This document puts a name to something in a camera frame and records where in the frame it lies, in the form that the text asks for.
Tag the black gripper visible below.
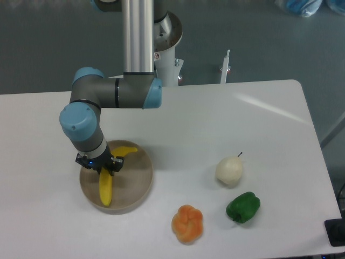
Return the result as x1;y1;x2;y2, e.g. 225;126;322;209
75;145;124;176

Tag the green bell pepper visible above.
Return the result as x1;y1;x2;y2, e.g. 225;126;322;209
226;192;261;224

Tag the clear plastic bag corner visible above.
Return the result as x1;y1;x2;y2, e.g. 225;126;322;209
326;0;345;15

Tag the yellow banana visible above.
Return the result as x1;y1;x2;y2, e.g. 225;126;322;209
99;146;137;207

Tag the blue plastic bag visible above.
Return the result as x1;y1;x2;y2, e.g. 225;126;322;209
274;0;322;18

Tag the orange knotted bread roll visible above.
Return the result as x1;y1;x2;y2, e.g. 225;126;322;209
171;205;204;244

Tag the black device at edge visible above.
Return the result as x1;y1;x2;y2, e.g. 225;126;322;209
324;219;344;247

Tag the white upright bar right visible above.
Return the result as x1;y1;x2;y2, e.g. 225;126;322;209
220;49;231;84

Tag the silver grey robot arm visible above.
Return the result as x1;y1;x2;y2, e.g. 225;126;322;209
59;1;162;176

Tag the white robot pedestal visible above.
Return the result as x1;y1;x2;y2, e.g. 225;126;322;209
154;11;184;87

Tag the white pear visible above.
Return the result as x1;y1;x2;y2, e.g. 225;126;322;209
215;152;243;188

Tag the beige round plate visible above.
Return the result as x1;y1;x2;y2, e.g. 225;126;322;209
79;140;154;214

